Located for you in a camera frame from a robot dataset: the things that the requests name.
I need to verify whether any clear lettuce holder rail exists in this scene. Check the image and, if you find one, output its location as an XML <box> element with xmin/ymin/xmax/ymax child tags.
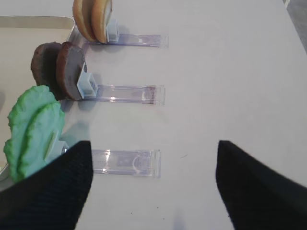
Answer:
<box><xmin>89</xmin><ymin>147</ymin><xmax>161</xmax><ymax>178</ymax></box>

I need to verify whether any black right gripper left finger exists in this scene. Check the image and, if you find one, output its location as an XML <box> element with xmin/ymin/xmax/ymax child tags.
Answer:
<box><xmin>0</xmin><ymin>141</ymin><xmax>93</xmax><ymax>230</ymax></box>

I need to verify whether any clear bread holder rail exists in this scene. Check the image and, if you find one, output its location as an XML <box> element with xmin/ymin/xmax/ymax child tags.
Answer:
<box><xmin>82</xmin><ymin>19</ymin><xmax>169</xmax><ymax>49</ymax></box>

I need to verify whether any left golden bread slice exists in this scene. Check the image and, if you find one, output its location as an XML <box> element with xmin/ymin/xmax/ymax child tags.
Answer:
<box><xmin>72</xmin><ymin>0</ymin><xmax>96</xmax><ymax>42</ymax></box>

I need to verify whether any green lettuce leaf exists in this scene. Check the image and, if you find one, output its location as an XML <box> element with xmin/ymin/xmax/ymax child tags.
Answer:
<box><xmin>3</xmin><ymin>85</ymin><xmax>56</xmax><ymax>182</ymax></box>
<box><xmin>16</xmin><ymin>101</ymin><xmax>65</xmax><ymax>182</ymax></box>

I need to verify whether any clear patty holder rail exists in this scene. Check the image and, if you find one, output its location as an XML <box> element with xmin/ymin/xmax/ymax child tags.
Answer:
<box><xmin>67</xmin><ymin>63</ymin><xmax>165</xmax><ymax>105</ymax></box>

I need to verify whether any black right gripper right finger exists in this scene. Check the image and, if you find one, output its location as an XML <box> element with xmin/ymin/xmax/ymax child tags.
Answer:
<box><xmin>215</xmin><ymin>140</ymin><xmax>307</xmax><ymax>230</ymax></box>

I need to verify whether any thin brown meat patty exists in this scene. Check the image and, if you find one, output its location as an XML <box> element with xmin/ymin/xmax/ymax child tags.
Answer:
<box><xmin>31</xmin><ymin>42</ymin><xmax>62</xmax><ymax>88</ymax></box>

